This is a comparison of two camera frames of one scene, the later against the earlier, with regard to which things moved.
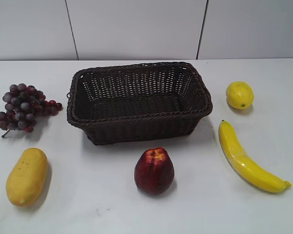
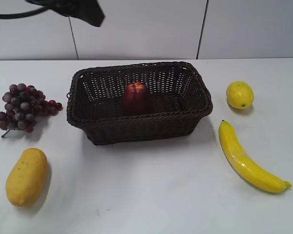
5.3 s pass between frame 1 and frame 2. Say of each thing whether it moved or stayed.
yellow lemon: stayed
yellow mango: stayed
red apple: moved
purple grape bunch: stayed
